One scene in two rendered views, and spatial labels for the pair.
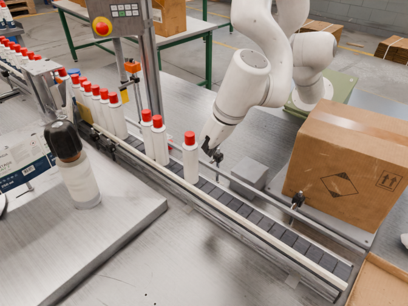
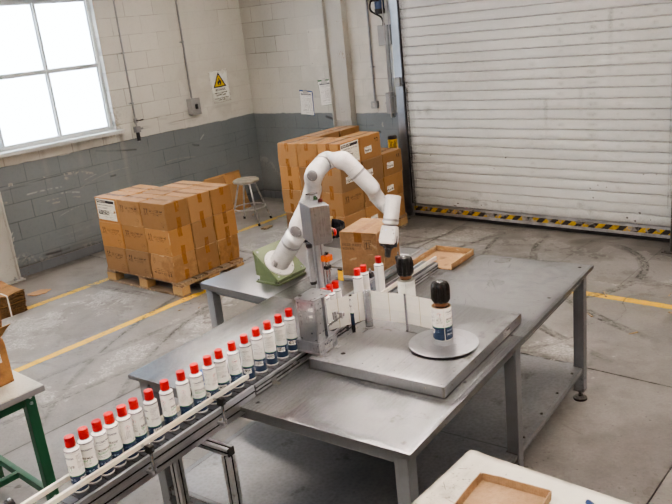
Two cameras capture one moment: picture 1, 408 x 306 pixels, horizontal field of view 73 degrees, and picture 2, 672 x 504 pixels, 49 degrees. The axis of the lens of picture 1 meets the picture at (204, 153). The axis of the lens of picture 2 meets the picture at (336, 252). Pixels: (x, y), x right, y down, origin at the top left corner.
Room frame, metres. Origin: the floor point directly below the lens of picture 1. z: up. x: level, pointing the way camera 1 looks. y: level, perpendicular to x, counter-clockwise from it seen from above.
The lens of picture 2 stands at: (1.11, 3.71, 2.28)
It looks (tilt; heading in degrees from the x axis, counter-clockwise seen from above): 17 degrees down; 267
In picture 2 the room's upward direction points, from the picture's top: 6 degrees counter-clockwise
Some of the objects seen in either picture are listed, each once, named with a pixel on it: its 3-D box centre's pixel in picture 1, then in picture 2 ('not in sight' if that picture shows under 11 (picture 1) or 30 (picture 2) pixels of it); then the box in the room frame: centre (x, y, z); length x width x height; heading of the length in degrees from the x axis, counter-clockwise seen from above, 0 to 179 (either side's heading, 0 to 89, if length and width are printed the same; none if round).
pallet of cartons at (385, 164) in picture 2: not in sight; (343, 185); (0.50, -4.16, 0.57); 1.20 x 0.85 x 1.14; 47
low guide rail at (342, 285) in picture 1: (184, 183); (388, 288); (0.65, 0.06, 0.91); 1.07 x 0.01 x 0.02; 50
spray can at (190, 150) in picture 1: (190, 158); (379, 274); (0.69, 0.04, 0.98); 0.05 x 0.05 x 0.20
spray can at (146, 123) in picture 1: (149, 135); (358, 287); (0.82, 0.20, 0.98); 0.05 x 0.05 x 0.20
